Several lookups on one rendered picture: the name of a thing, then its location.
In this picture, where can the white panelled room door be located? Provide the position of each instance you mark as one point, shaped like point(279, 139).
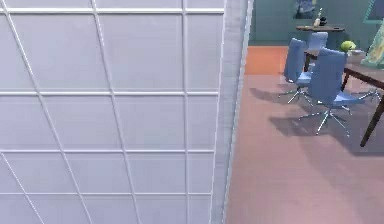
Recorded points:
point(113, 110)

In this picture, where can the blue swivel office chair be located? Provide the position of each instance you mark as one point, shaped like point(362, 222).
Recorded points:
point(317, 40)
point(296, 63)
point(328, 81)

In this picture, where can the dark brown side table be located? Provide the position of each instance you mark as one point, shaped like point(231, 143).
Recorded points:
point(320, 28)

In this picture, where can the small black object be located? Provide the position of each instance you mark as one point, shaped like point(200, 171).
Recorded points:
point(323, 20)

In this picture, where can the green round fruit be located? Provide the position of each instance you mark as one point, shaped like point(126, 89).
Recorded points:
point(347, 45)

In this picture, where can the dark brown dining table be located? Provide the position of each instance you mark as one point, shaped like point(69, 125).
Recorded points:
point(361, 71)

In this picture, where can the small grey bowl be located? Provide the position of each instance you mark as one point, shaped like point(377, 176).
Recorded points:
point(356, 52)

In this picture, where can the pale green yellow paper bag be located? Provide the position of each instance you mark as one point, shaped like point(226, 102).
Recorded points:
point(375, 48)

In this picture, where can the teal framed window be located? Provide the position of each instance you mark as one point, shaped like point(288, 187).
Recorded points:
point(373, 11)

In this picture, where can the blue framed wall picture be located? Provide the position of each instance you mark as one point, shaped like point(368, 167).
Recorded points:
point(305, 7)

